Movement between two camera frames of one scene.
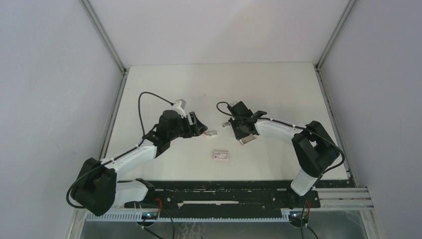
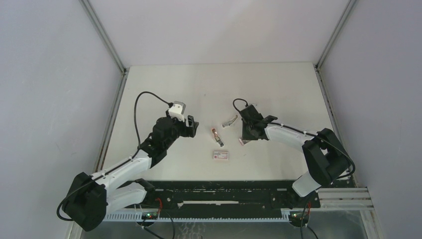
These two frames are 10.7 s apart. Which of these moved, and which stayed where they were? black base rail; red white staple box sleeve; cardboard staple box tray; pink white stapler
Moved: pink white stapler
Stayed: cardboard staple box tray; black base rail; red white staple box sleeve
